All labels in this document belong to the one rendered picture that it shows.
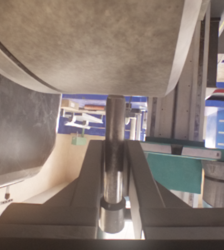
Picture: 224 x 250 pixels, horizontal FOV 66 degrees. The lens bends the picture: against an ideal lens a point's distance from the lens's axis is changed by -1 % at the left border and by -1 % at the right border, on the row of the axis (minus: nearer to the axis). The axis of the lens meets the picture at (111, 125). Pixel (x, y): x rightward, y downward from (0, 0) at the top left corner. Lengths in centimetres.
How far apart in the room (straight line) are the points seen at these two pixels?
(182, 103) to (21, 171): 106
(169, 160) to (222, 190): 30
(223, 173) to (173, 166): 27
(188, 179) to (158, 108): 46
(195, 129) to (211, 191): 37
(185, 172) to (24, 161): 95
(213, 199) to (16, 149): 92
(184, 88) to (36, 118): 105
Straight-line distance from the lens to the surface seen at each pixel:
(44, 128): 35
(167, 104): 121
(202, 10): 21
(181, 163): 112
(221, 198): 103
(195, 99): 119
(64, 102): 219
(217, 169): 99
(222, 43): 229
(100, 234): 72
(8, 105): 28
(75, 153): 785
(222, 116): 215
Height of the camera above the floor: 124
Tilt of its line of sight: 4 degrees down
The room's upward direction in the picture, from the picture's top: 174 degrees counter-clockwise
